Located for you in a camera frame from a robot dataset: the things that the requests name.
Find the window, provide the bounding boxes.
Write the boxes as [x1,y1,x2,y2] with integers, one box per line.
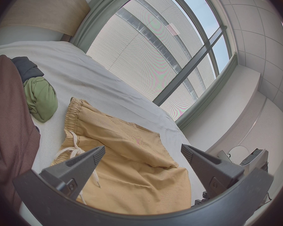
[85,0,236,124]

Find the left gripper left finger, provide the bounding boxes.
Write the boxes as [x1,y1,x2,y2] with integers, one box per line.
[39,146,106,201]

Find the tan shorts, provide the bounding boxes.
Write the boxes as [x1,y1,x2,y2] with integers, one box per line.
[50,97,191,215]

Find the black garment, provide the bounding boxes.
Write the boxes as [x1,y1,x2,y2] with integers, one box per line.
[11,56,45,83]

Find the bed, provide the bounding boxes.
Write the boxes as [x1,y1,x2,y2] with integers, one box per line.
[0,0,204,221]

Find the brown garment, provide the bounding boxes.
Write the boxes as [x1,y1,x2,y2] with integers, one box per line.
[0,55,41,207]

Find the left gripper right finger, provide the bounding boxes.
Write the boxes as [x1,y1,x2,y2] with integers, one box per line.
[181,144,245,200]

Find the green garment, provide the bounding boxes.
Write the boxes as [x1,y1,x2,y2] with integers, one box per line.
[23,76,58,123]

